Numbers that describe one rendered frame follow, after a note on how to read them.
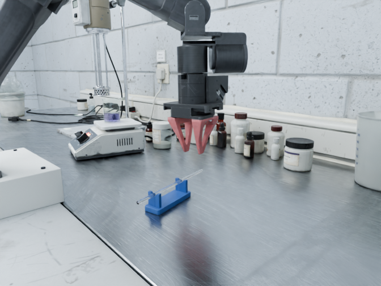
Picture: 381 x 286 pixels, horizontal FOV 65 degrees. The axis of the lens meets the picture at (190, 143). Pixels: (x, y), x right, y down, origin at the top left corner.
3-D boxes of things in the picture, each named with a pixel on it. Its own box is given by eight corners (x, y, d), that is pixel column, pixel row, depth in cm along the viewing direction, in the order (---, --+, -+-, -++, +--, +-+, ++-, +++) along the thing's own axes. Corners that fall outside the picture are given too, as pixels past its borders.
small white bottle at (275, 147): (274, 160, 83) (276, 139, 81) (269, 158, 85) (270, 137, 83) (281, 159, 83) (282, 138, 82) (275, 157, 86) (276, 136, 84)
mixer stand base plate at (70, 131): (75, 139, 107) (75, 137, 107) (56, 131, 122) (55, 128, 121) (146, 129, 126) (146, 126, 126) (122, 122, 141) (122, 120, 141)
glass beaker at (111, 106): (108, 125, 88) (106, 97, 86) (100, 123, 91) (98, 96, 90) (126, 123, 91) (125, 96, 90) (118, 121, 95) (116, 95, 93)
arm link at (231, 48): (236, 72, 63) (237, 11, 60) (249, 72, 54) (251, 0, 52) (181, 74, 61) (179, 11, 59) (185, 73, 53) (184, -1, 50)
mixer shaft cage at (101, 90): (97, 96, 117) (92, 28, 111) (90, 95, 122) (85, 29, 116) (113, 95, 121) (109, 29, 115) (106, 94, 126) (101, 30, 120)
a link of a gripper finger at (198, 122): (190, 147, 65) (189, 103, 63) (219, 151, 61) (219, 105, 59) (170, 154, 60) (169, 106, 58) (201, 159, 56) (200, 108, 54)
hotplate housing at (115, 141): (75, 162, 81) (72, 133, 79) (68, 151, 92) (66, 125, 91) (152, 151, 92) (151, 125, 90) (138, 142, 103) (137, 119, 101)
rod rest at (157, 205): (159, 215, 52) (158, 196, 51) (143, 210, 53) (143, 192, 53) (191, 196, 60) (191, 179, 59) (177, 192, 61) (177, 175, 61)
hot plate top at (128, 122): (101, 130, 83) (101, 127, 83) (93, 123, 94) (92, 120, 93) (143, 126, 89) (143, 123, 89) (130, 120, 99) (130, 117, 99)
